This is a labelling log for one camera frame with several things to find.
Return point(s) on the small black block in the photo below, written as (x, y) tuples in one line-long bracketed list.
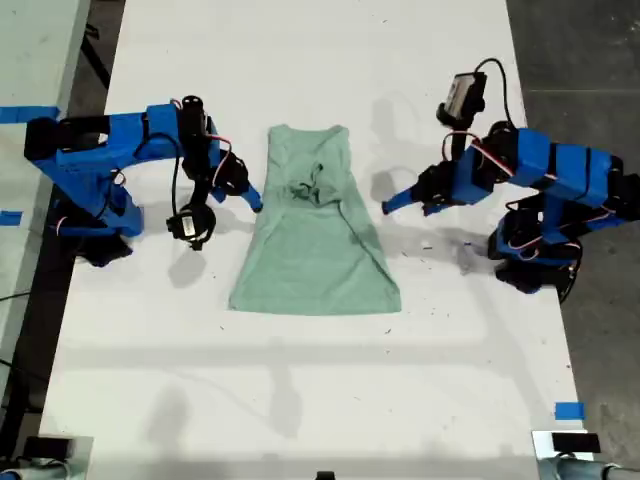
[(325, 476)]

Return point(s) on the pale green t-shirt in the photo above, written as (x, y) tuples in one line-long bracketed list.
[(310, 270)]

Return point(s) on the pale blue grey tube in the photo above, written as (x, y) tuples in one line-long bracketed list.
[(30, 472), (580, 470)]

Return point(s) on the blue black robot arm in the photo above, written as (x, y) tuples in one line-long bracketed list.
[(125, 135), (550, 165)]

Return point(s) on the black metal frame bar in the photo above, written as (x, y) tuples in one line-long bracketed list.
[(97, 60)]

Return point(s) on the square blue tape piece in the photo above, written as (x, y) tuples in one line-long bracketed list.
[(570, 411)]

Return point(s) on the pale grey side table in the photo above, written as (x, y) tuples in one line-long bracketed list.
[(30, 50)]

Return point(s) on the long blue tape strip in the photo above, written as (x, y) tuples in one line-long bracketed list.
[(30, 114)]

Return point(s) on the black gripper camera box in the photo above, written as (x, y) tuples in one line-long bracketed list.
[(187, 225), (462, 95)]

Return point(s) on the short blue tape strip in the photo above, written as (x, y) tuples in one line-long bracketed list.
[(10, 218)]

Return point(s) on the small black box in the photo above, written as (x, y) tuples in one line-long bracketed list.
[(575, 443), (47, 446)]

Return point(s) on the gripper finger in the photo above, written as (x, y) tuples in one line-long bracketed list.
[(402, 200), (218, 195), (252, 199), (432, 207)]

